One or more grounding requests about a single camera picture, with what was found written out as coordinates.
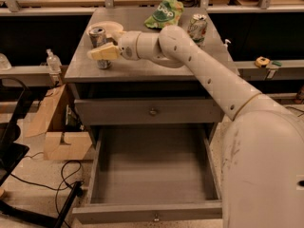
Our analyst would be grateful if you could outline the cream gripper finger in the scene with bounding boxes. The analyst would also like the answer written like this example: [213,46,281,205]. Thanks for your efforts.
[111,31,124,42]
[86,43,121,61]

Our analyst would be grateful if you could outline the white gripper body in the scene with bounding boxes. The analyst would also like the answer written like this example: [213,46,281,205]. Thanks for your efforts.
[118,31,141,61]

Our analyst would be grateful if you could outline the silver blue redbull can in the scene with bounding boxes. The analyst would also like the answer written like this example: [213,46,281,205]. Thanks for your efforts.
[88,27,111,69]

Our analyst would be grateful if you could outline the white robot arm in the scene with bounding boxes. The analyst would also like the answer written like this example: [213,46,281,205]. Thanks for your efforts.
[87,26,304,228]

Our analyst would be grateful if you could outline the grey wooden drawer cabinet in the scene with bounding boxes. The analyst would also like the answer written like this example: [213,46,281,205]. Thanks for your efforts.
[64,7,240,144]

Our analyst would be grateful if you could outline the closed grey upper drawer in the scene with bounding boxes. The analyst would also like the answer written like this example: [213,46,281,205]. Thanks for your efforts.
[75,98,224,125]

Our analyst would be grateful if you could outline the white green soda can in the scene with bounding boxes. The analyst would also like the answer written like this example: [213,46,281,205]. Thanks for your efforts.
[187,13,208,47]

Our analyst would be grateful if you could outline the open grey middle drawer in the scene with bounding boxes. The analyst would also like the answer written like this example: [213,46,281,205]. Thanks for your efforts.
[72,124,222,224]

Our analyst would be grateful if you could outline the white ceramic bowl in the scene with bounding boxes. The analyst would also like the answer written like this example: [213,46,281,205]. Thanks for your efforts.
[85,21,124,38]

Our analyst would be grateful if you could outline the green chip bag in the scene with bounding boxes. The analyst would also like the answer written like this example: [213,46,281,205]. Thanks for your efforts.
[144,0,184,29]

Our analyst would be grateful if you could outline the clear plastic sanitizer bottle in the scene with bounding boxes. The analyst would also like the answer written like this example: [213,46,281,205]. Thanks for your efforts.
[47,48,62,73]

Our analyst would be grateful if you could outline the open cardboard box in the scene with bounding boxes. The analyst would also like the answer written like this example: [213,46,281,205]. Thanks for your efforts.
[25,85,92,161]

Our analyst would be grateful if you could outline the small white pump bottle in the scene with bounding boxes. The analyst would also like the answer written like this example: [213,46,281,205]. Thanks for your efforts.
[224,39,231,50]

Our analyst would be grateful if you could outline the black chair frame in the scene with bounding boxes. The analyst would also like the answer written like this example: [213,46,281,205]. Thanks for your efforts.
[0,78,83,228]

